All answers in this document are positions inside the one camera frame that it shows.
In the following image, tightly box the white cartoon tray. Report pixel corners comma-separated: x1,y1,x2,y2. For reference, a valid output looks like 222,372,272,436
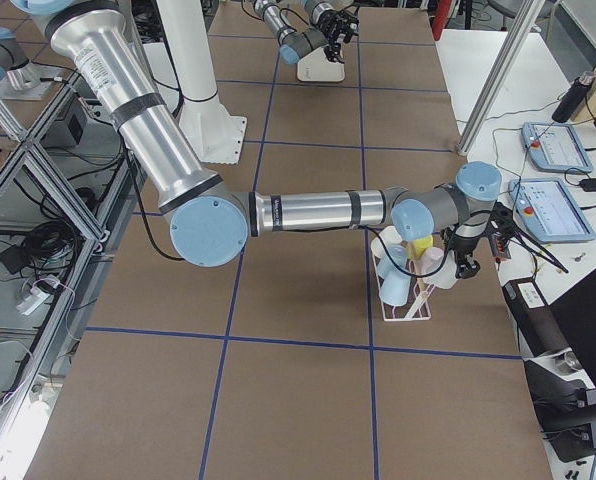
296,48,345,83

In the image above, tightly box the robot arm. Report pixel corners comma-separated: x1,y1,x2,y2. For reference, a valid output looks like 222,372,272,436
17,1,501,279
251,0,359,65

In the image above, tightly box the blue teach pendant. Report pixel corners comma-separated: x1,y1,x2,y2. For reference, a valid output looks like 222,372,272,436
521,122,593,173
508,178,596,244

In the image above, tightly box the white plastic cup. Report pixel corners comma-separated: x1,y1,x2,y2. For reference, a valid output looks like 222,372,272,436
371,226,402,258

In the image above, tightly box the pink plastic cup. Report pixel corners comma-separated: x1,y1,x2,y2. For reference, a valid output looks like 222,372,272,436
419,247,444,275

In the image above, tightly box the black water bottle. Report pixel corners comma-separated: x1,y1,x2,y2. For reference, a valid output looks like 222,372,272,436
552,71,596,123

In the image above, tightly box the yellow plastic cup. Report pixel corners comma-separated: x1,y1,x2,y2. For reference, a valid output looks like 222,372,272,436
410,235,434,258

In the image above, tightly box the black box with label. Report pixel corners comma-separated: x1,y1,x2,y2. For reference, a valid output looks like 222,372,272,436
502,278,569,356

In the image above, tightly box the white wire cup rack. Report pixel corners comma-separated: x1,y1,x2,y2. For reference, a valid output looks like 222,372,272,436
370,226,433,322

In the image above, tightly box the pale blue plastic cup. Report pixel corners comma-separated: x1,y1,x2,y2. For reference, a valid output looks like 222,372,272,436
377,244,408,279

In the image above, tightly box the grey plastic cup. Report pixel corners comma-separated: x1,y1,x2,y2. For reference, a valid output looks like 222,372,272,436
427,260,458,290

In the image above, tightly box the aluminium frame post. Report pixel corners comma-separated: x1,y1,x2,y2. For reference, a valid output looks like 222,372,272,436
456,0,544,156

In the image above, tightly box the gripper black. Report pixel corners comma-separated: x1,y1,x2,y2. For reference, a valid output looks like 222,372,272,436
445,224,486,279
322,9,359,64

